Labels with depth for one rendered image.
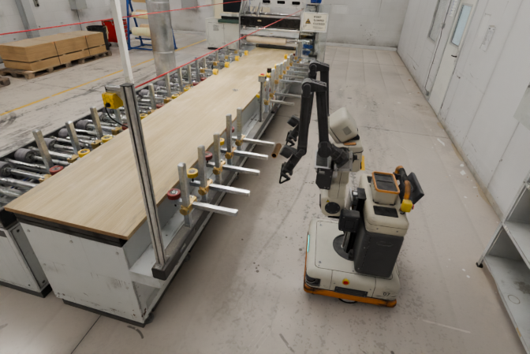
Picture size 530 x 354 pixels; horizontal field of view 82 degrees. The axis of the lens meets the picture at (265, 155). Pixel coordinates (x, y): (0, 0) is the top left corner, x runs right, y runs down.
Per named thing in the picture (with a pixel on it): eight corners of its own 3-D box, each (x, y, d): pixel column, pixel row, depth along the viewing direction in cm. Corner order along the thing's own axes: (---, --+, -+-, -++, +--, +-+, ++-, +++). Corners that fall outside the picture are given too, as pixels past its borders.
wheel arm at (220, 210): (237, 214, 186) (237, 209, 184) (236, 217, 183) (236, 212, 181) (173, 201, 194) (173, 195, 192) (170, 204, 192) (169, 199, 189)
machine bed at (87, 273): (288, 95, 631) (292, 53, 588) (145, 333, 202) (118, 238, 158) (256, 92, 645) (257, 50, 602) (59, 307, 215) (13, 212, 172)
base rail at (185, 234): (303, 67, 596) (303, 61, 591) (166, 281, 166) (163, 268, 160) (299, 66, 597) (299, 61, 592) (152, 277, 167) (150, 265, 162)
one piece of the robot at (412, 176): (392, 191, 227) (413, 169, 215) (402, 222, 196) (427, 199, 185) (379, 184, 226) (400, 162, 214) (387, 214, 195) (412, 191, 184)
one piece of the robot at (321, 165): (334, 169, 222) (339, 143, 211) (336, 191, 198) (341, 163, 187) (313, 166, 224) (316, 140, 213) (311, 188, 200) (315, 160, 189)
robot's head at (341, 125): (356, 121, 198) (344, 104, 193) (360, 136, 180) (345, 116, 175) (337, 133, 204) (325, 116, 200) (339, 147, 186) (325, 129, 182)
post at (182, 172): (192, 225, 195) (185, 162, 171) (190, 229, 192) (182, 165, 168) (188, 224, 196) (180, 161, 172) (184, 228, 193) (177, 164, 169)
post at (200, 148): (208, 203, 217) (204, 144, 193) (207, 206, 214) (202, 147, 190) (204, 203, 217) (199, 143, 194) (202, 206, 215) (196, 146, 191)
